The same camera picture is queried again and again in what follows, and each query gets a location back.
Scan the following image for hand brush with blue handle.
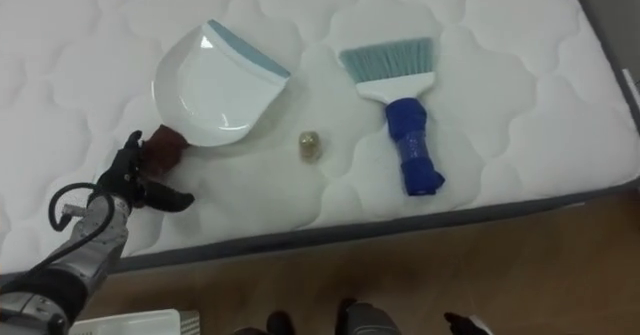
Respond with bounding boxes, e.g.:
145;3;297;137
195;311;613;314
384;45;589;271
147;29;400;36
338;36;446;197

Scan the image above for white dustpan with brown handle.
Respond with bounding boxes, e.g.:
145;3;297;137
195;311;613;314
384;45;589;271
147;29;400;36
141;18;292;178

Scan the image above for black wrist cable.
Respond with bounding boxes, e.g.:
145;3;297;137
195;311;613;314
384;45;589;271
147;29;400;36
19;182;117;278

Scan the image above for robot legs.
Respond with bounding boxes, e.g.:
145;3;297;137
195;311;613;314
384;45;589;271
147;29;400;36
232;298;402;335

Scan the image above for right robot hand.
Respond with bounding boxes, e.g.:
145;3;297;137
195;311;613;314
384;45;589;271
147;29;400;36
443;311;495;335

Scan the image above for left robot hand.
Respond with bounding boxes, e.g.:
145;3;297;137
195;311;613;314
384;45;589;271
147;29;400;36
94;130;196;214

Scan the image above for white plastic box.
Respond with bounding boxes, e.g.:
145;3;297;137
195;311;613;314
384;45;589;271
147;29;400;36
68;308;202;335

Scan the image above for small crumpled gold paper ball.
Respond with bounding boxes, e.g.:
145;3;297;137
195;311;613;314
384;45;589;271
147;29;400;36
298;130;322;164

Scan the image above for white quilted bed mattress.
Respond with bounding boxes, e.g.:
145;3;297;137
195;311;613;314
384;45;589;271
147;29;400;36
0;0;640;278

